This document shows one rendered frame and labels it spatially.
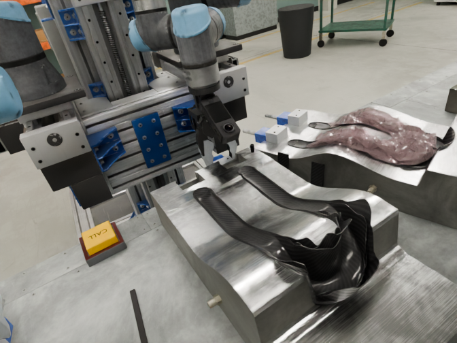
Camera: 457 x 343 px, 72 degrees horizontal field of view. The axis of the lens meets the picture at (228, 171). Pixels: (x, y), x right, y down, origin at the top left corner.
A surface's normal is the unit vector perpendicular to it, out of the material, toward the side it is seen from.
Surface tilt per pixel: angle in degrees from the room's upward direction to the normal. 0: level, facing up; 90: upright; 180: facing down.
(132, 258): 0
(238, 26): 90
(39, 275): 0
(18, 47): 90
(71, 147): 90
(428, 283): 0
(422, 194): 90
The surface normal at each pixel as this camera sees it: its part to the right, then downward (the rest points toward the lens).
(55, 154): 0.48, 0.43
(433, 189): -0.64, 0.51
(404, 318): -0.15, -0.82
